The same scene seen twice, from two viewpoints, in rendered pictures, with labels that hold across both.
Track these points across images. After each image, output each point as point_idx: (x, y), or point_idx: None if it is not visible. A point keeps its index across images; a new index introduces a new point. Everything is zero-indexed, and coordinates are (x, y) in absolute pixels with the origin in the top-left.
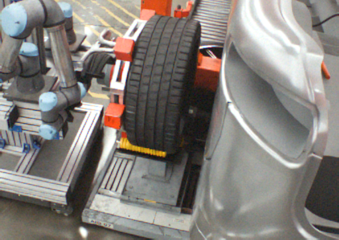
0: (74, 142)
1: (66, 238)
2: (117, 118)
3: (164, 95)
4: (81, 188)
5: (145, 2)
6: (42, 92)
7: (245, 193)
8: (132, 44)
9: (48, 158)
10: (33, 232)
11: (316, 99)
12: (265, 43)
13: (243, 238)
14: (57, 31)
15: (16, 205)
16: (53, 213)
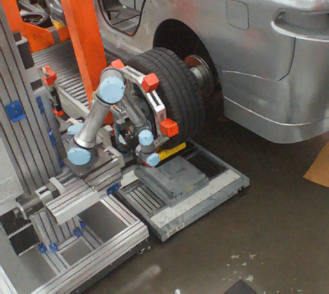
0: (102, 201)
1: (168, 259)
2: (175, 125)
3: (191, 92)
4: None
5: (90, 63)
6: (102, 155)
7: (320, 70)
8: (155, 75)
9: (99, 224)
10: (144, 279)
11: None
12: None
13: (324, 96)
14: (126, 87)
15: (107, 280)
16: (139, 257)
